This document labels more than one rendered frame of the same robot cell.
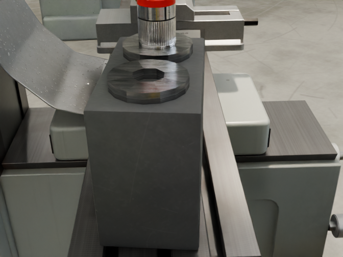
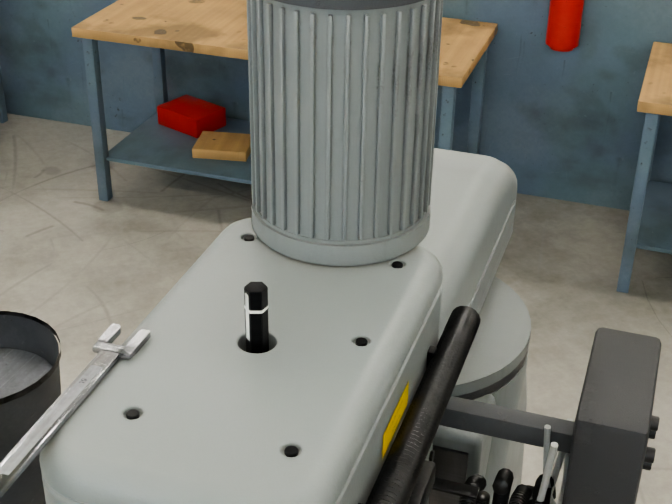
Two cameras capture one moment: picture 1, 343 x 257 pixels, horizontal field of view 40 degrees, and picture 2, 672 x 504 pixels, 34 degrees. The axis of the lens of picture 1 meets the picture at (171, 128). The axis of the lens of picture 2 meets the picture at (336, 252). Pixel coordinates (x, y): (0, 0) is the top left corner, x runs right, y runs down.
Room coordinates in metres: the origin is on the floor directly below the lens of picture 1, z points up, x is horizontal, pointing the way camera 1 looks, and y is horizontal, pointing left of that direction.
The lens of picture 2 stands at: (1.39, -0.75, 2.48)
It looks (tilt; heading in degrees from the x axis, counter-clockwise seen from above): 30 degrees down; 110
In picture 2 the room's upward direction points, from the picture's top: 1 degrees clockwise
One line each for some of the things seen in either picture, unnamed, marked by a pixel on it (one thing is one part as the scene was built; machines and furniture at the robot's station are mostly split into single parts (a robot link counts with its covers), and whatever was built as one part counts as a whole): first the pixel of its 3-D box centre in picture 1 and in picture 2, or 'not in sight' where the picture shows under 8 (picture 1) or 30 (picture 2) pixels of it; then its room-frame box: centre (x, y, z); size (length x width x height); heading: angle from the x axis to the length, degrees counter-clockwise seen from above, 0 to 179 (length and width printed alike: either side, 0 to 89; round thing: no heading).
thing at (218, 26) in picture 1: (169, 19); not in sight; (1.12, 0.00, 1.01); 0.35 x 0.15 x 0.11; 91
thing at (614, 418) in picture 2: not in sight; (613, 446); (1.36, 0.34, 1.62); 0.20 x 0.09 x 0.21; 92
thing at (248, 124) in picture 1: (160, 107); not in sight; (1.04, 0.03, 0.81); 0.50 x 0.35 x 0.12; 92
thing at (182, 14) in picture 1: (180, 5); not in sight; (1.13, -0.03, 1.04); 0.12 x 0.06 x 0.04; 1
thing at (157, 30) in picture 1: (156, 22); not in sight; (0.57, 0.02, 1.18); 0.05 x 0.05 x 0.05
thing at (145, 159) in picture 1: (155, 130); not in sight; (0.52, 0.02, 1.05); 0.22 x 0.12 x 0.20; 175
